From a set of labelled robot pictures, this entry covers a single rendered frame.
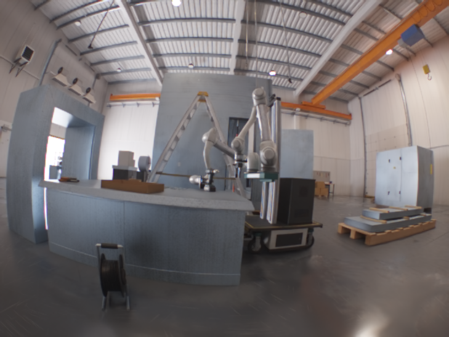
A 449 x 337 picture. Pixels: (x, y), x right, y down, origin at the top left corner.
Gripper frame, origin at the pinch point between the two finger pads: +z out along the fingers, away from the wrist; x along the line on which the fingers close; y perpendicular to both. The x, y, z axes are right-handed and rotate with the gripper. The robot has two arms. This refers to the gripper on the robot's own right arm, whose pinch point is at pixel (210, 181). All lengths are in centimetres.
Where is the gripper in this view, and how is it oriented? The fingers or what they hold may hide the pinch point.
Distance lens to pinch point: 190.5
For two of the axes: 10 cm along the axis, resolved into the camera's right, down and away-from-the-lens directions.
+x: 7.7, 0.8, 6.3
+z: 6.3, 0.0, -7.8
